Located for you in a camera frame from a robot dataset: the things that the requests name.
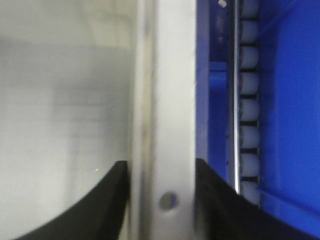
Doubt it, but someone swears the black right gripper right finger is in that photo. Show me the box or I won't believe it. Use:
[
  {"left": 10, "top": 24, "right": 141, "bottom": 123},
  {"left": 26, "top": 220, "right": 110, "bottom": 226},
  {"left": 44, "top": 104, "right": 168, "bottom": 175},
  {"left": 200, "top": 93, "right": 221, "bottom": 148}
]
[{"left": 195, "top": 158, "right": 315, "bottom": 240}]

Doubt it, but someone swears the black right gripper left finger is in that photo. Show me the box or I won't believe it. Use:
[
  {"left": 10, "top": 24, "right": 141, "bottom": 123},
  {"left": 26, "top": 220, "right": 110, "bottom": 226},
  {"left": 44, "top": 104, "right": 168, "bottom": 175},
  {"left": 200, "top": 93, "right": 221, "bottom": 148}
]
[{"left": 20, "top": 160, "right": 130, "bottom": 240}]

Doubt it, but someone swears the white Totelife plastic bin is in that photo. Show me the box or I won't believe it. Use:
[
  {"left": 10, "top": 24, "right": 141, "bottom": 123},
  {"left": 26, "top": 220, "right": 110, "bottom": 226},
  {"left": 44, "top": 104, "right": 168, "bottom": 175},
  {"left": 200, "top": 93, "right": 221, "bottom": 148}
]
[{"left": 0, "top": 0, "right": 197, "bottom": 240}]

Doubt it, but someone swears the blue bin right shelf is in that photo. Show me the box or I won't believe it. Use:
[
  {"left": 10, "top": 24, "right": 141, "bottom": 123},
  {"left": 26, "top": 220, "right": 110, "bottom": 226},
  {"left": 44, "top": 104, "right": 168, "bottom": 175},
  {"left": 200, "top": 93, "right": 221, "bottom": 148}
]
[{"left": 196, "top": 0, "right": 320, "bottom": 240}]

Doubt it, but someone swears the right shelf roller track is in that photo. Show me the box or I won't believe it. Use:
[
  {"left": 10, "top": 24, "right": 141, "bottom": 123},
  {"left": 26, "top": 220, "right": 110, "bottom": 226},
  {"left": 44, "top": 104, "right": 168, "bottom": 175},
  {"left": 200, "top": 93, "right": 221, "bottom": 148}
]
[{"left": 232, "top": 0, "right": 261, "bottom": 206}]

